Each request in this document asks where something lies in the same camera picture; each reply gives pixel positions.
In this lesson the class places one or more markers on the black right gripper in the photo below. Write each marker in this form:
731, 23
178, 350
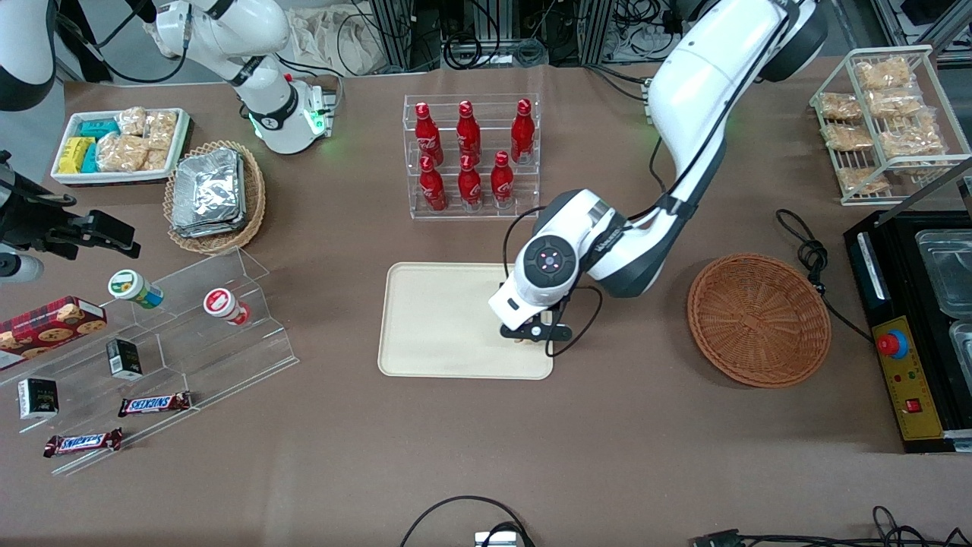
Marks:
32, 220

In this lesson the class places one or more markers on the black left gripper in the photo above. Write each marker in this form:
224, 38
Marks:
557, 311

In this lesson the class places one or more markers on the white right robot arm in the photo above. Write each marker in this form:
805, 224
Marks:
267, 106

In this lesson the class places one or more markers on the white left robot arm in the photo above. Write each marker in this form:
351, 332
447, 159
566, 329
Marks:
699, 83

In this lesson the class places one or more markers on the white rectangular snack tray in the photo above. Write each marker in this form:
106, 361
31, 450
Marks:
64, 177

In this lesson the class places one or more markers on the beige plastic tray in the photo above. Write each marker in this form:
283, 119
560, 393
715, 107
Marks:
440, 327

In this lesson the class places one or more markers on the oval wicker basket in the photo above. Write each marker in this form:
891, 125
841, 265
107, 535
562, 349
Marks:
254, 201

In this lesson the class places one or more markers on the round brown wicker basket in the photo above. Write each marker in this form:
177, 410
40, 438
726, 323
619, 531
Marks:
759, 319

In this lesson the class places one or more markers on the green lid cup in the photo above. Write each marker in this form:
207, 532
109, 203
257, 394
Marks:
133, 287

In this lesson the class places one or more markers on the rice cracker bag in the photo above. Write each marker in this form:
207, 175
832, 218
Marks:
160, 129
121, 152
130, 120

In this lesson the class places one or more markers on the yellow snack pack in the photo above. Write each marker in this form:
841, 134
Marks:
74, 154

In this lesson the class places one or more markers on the silver foil pack stack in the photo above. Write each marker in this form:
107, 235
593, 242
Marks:
206, 191

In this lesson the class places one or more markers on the teal snack pack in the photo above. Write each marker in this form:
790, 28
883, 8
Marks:
99, 128

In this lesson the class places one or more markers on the red cookie box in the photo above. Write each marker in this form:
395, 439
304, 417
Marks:
49, 327

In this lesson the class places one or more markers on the red lid cup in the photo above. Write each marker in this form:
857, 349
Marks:
222, 305

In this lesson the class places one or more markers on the small black box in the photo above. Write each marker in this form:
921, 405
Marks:
124, 359
38, 398

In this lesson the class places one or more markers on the clear acrylic bottle rack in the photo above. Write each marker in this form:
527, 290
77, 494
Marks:
474, 209

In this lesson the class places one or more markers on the clear acrylic stepped shelf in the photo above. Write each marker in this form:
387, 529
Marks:
205, 357

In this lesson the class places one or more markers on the red cola bottle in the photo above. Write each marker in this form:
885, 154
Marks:
522, 137
468, 135
469, 186
502, 184
427, 137
432, 188

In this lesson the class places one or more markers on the Snickers chocolate bar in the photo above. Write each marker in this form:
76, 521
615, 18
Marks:
82, 442
154, 403

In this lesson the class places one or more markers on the small silver device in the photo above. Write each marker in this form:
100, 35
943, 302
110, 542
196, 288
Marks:
495, 539

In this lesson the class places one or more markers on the white cloth bag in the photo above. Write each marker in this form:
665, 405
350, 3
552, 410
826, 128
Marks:
334, 42

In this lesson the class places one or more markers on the red emergency stop button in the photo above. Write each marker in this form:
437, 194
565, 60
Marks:
894, 345

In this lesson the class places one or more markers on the clear bagged pastry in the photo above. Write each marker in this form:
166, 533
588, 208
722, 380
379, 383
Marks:
862, 181
882, 75
840, 105
911, 142
894, 100
848, 137

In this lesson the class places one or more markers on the black yellow control box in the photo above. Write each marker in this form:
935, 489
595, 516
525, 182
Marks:
915, 395

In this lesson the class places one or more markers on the aluminium frame post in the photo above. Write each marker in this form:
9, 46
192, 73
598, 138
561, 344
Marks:
395, 34
601, 30

